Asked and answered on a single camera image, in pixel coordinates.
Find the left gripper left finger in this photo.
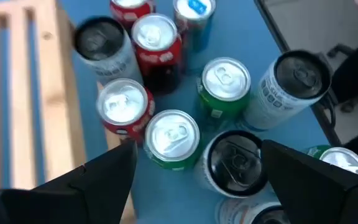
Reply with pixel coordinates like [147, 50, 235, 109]
[0, 139, 139, 224]

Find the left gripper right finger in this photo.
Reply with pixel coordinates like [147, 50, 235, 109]
[260, 139, 358, 224]

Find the blue silver Red Bull can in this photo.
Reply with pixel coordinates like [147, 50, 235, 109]
[172, 0, 217, 75]

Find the wooden slatted shelf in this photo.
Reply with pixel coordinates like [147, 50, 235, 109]
[0, 0, 138, 224]

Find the green Sprite can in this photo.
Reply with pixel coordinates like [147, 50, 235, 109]
[143, 108, 203, 171]
[305, 144, 358, 181]
[196, 57, 252, 125]

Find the red Coca-Cola can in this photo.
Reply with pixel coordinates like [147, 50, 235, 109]
[95, 77, 156, 146]
[131, 12, 185, 96]
[109, 0, 157, 32]

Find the white Celsius can blue palm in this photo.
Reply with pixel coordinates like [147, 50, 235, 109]
[242, 49, 333, 131]

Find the blue table mat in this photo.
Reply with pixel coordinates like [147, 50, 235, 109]
[0, 0, 331, 224]

